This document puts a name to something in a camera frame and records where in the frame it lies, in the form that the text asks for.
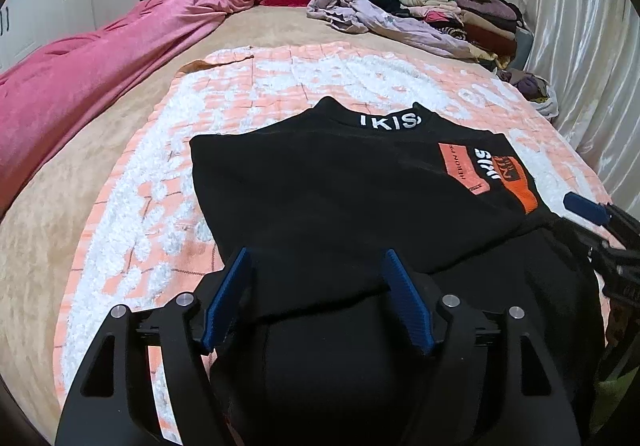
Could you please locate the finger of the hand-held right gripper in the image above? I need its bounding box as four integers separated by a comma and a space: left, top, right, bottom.
550, 218, 608, 261
562, 192, 632, 234

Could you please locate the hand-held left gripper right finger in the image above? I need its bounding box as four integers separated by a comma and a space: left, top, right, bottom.
380, 248, 583, 446

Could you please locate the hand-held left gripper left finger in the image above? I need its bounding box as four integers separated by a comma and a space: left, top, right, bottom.
55, 246, 253, 446

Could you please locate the black sweater with orange patches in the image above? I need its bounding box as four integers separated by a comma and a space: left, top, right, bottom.
190, 96, 608, 446

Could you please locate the stack of folded clothes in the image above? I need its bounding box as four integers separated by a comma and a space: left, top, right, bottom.
395, 0, 523, 72

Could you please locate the peach and white checked blanket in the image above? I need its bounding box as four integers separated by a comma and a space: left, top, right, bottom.
55, 41, 618, 407

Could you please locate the white satin curtain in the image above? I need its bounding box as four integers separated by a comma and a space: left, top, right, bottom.
517, 0, 640, 207

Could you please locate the grey cloth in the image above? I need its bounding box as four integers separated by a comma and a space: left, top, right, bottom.
515, 28, 534, 68

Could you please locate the beige bed sheet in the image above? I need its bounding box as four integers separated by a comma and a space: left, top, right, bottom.
0, 3, 496, 427

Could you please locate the pink quilt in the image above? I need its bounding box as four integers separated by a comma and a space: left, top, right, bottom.
0, 0, 260, 217

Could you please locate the lavender garment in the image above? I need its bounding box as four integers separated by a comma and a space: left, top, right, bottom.
306, 0, 473, 59

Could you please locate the black crumpled garment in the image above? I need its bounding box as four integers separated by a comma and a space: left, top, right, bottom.
360, 0, 402, 15

